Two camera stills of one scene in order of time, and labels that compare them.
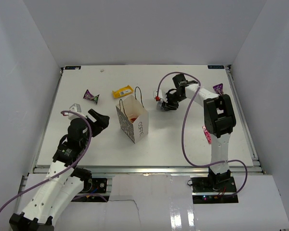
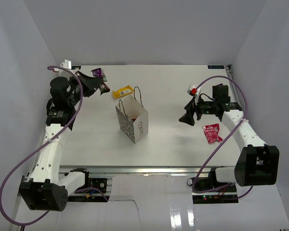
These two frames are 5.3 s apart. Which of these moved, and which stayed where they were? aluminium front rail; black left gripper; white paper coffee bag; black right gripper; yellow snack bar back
Moved: black right gripper; black left gripper
Stayed: aluminium front rail; white paper coffee bag; yellow snack bar back
